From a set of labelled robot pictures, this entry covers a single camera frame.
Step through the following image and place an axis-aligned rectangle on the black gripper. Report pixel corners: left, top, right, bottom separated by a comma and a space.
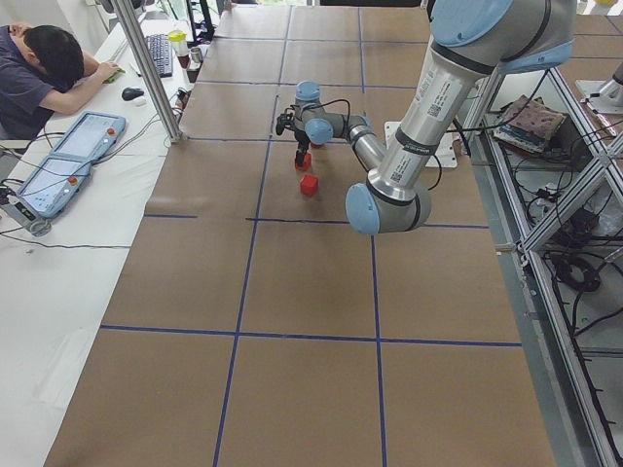
294, 129, 311, 166

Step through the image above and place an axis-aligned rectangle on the red cube block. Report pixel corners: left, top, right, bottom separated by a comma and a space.
294, 152, 312, 171
299, 174, 319, 197

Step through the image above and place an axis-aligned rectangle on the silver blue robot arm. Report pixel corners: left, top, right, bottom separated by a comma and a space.
275, 0, 576, 234

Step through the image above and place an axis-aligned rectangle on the metal cup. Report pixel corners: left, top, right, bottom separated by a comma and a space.
190, 47, 203, 63

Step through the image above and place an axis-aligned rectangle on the yellow lid cup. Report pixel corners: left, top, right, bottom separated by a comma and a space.
167, 29, 189, 58

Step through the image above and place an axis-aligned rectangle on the black keyboard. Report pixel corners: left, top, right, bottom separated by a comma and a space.
145, 34, 173, 78

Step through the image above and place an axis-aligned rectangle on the black computer mouse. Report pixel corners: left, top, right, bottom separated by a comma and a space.
121, 87, 144, 101

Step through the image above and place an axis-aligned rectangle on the teach pendant far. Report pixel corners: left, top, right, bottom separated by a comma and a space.
50, 112, 127, 162

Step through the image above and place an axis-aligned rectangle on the teach pendant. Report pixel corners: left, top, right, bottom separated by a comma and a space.
50, 112, 127, 162
18, 156, 92, 219

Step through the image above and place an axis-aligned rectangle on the folded cloth pile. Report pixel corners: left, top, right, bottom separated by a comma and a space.
493, 95, 567, 153

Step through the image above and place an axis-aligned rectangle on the teach pendant near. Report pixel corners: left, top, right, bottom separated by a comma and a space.
18, 156, 92, 219

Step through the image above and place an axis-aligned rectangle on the seated person dark shirt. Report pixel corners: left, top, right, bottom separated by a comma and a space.
1, 22, 121, 140

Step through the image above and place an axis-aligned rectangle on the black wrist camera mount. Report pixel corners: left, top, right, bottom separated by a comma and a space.
275, 112, 295, 136

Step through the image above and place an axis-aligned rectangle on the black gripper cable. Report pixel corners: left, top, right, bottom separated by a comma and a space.
311, 98, 352, 123

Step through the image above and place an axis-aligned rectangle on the aluminium frame post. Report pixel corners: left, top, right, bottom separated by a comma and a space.
111, 0, 182, 143

